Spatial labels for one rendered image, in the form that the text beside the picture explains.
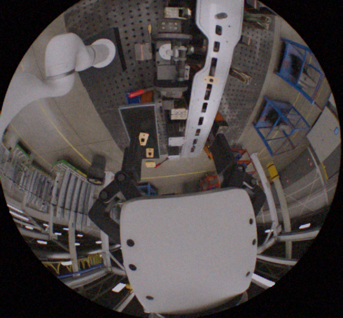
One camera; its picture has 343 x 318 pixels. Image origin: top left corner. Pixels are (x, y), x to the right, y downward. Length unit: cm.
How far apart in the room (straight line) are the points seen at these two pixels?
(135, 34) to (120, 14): 20
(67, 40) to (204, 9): 49
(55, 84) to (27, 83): 12
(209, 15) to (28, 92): 63
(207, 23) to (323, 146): 804
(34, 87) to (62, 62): 11
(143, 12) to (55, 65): 60
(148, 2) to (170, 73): 63
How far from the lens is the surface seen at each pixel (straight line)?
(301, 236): 426
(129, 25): 84
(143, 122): 45
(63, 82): 43
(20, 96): 35
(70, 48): 43
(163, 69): 36
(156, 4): 87
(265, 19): 62
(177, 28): 40
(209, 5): 59
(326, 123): 810
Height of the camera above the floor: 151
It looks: 37 degrees down
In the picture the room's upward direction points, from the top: 174 degrees clockwise
